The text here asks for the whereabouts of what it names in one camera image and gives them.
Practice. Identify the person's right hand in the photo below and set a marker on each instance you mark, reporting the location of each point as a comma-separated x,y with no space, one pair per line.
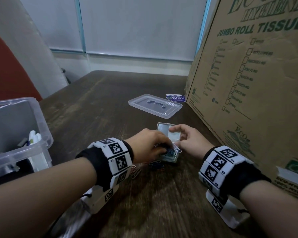
193,143

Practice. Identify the person's left hand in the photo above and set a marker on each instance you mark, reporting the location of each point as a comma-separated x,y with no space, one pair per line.
146,146

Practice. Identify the coloured paper clips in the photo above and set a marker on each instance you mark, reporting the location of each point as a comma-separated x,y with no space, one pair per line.
170,152

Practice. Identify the small clear paper clip box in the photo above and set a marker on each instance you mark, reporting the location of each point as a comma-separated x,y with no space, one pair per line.
164,128

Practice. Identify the clear plastic container lid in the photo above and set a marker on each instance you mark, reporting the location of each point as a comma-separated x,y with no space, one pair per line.
144,105

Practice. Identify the clear plastic storage bin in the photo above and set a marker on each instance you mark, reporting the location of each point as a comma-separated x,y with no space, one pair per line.
43,138

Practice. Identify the bundle of markers and pens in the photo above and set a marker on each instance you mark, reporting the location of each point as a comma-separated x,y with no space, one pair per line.
34,136

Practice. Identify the person's left forearm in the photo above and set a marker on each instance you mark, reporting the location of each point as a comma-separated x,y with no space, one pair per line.
39,195

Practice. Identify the black wristband with marker tiles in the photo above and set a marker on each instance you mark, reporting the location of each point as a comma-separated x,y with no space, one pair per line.
114,158
226,166

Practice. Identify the round blue sticker card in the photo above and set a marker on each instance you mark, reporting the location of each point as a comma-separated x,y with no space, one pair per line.
176,97

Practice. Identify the large printed cardboard box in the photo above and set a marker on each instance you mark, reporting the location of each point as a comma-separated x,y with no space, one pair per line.
258,84

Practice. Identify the frosted glass partition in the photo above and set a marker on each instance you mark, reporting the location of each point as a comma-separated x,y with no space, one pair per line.
139,27

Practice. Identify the red panel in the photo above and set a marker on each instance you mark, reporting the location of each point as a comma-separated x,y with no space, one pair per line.
7,76

